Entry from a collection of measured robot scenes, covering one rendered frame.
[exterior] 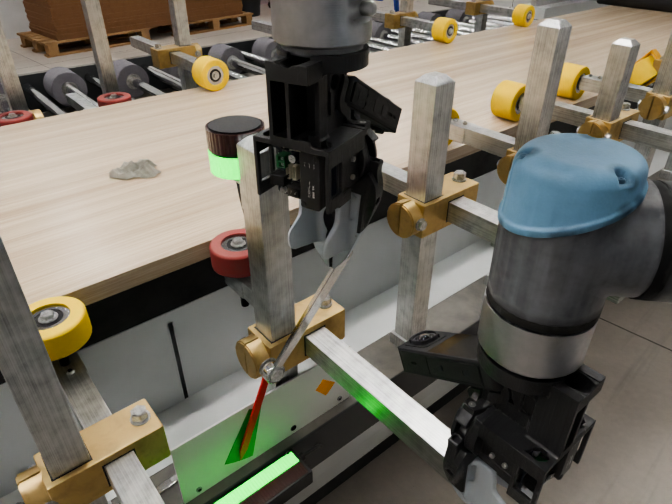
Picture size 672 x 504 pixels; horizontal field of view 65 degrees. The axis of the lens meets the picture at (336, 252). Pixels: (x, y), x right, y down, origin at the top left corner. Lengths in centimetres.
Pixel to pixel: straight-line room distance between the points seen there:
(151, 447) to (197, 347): 29
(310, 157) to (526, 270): 18
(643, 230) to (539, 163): 7
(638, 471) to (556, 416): 137
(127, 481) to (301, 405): 25
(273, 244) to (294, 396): 23
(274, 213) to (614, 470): 139
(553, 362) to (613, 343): 177
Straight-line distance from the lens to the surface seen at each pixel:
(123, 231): 83
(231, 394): 93
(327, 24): 39
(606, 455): 178
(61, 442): 58
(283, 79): 40
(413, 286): 79
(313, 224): 50
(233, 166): 55
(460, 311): 96
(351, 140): 42
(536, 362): 38
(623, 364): 208
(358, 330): 102
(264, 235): 55
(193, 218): 84
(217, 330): 88
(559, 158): 33
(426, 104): 67
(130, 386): 87
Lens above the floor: 130
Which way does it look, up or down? 33 degrees down
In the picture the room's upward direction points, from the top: straight up
